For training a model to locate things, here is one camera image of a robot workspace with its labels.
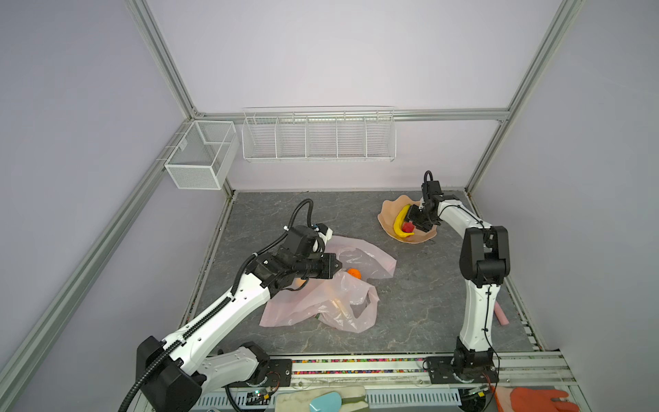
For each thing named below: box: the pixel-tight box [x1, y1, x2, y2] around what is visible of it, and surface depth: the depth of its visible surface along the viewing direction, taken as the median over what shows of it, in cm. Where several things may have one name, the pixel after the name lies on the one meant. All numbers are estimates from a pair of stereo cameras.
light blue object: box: [308, 391, 343, 412], surface depth 69 cm
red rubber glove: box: [509, 387, 581, 412], surface depth 69 cm
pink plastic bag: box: [259, 235, 398, 334], surface depth 77 cm
